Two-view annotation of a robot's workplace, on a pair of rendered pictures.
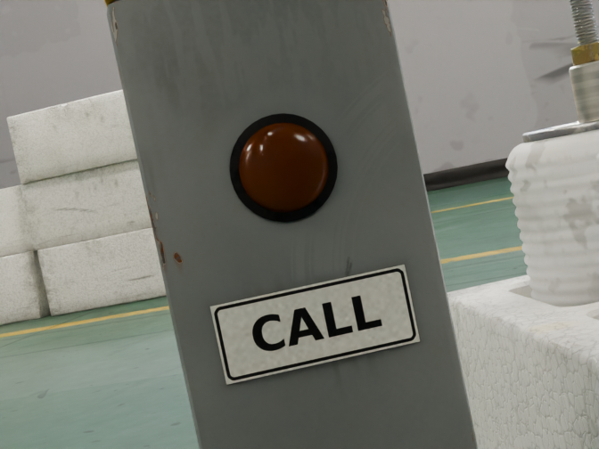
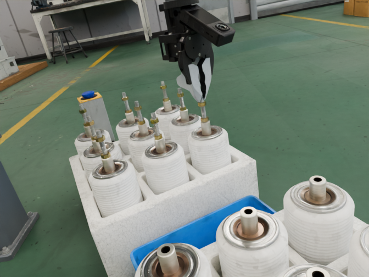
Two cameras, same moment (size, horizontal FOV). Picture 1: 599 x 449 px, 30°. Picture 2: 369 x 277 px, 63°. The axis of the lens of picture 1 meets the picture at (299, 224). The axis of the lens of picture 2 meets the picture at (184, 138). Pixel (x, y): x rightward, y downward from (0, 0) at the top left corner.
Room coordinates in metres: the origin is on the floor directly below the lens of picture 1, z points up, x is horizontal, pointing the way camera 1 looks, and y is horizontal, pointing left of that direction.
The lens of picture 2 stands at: (0.31, -0.99, 0.55)
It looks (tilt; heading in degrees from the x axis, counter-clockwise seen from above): 25 degrees down; 74
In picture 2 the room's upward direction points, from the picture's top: 11 degrees counter-clockwise
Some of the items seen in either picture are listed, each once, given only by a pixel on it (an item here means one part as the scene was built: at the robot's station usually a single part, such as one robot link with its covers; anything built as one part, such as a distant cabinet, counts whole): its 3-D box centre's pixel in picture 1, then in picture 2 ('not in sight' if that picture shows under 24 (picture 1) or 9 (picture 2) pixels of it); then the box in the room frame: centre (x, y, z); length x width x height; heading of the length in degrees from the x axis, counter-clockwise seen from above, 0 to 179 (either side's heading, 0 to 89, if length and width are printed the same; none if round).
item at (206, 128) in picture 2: not in sight; (206, 127); (0.54, -0.38, 0.26); 0.02 x 0.02 x 0.03
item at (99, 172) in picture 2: not in sight; (110, 169); (0.31, -0.41, 0.25); 0.08 x 0.08 x 0.01
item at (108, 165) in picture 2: not in sight; (108, 164); (0.31, -0.41, 0.26); 0.02 x 0.02 x 0.03
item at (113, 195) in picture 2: not in sight; (121, 204); (0.31, -0.41, 0.16); 0.10 x 0.10 x 0.18
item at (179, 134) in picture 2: not in sight; (190, 149); (0.53, -0.27, 0.16); 0.10 x 0.10 x 0.18
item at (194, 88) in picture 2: not in sight; (186, 82); (0.52, -0.37, 0.38); 0.06 x 0.03 x 0.09; 113
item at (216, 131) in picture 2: not in sight; (206, 133); (0.54, -0.38, 0.25); 0.08 x 0.08 x 0.01
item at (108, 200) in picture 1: (124, 198); not in sight; (3.10, 0.46, 0.27); 0.39 x 0.39 x 0.18; 72
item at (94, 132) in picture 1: (111, 133); not in sight; (3.09, 0.45, 0.45); 0.39 x 0.39 x 0.18; 72
